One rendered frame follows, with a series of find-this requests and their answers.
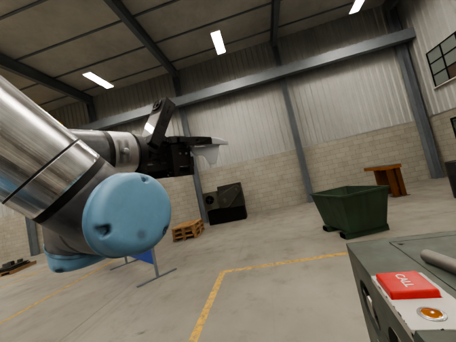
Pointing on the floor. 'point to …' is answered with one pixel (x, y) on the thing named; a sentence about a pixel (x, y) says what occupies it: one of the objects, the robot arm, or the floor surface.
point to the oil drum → (451, 175)
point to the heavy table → (389, 178)
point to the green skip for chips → (353, 210)
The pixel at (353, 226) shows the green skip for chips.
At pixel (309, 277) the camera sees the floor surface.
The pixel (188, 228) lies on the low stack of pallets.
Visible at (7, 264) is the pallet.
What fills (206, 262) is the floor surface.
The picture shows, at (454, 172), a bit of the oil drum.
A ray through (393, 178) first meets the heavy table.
